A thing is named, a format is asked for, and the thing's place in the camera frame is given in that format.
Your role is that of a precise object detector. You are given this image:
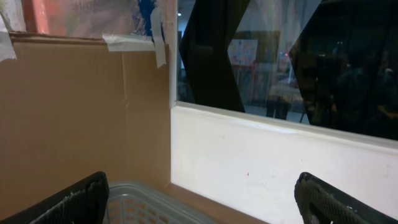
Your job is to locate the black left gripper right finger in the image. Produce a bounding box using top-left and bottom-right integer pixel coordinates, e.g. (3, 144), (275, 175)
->
(294, 172), (397, 224)

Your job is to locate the white tape strip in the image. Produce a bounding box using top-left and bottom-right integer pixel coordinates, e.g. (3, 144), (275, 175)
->
(102, 7), (167, 68)

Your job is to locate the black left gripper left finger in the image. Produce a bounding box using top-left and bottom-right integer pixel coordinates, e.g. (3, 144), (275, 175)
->
(1, 171), (109, 224)

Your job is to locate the grey plastic basket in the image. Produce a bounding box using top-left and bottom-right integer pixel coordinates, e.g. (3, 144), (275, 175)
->
(103, 182), (216, 224)

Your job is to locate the brown cardboard panel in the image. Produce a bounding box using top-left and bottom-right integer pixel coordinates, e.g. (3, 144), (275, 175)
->
(1, 32), (170, 218)

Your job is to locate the dark glass window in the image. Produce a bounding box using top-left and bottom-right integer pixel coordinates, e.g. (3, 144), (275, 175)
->
(177, 0), (397, 140)

